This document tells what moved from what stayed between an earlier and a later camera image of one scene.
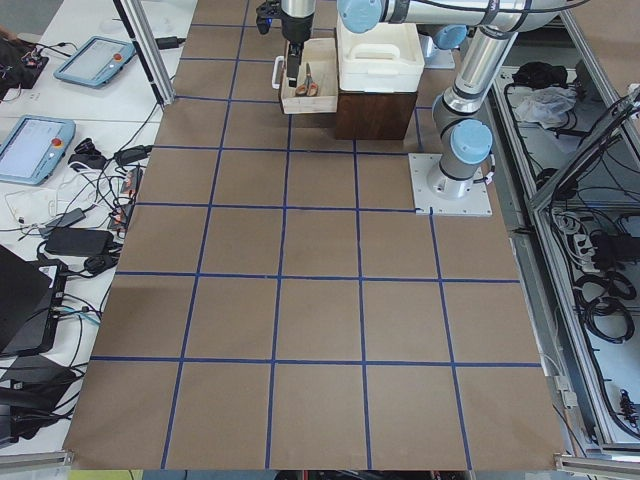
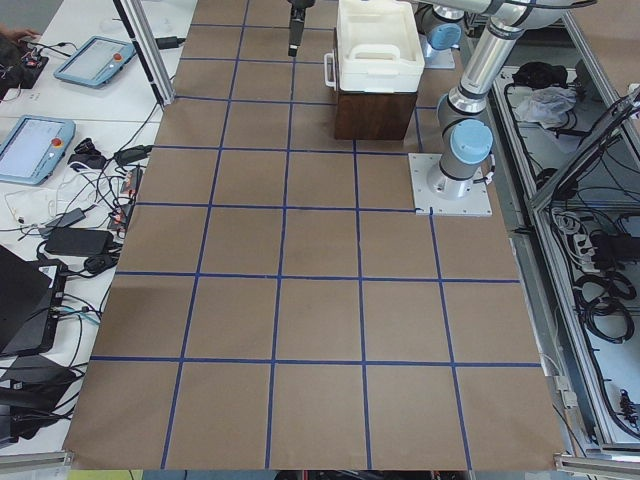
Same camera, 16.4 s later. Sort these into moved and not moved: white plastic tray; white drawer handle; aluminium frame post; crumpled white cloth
Moved: white drawer handle
Not moved: aluminium frame post; crumpled white cloth; white plastic tray
